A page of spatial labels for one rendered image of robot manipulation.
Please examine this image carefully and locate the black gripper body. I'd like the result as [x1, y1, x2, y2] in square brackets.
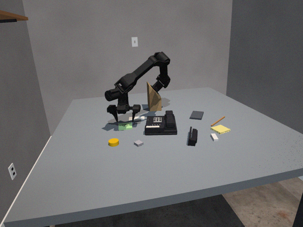
[107, 97, 141, 112]

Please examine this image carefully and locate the yellow sticky note pad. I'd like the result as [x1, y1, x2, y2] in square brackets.
[211, 125, 230, 134]

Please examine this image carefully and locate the green sticky note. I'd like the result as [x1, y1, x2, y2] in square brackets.
[118, 122, 132, 130]

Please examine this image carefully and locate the white phone keypad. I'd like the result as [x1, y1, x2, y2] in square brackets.
[153, 117, 162, 122]

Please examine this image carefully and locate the yellow flat disc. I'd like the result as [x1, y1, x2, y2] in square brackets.
[109, 138, 119, 147]

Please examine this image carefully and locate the dark grey telephone handset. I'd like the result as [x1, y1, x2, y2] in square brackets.
[165, 110, 175, 127]

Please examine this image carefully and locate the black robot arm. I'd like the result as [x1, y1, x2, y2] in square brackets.
[105, 52, 170, 114]

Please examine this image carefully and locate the white rectangular block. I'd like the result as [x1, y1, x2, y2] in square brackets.
[211, 133, 218, 142]

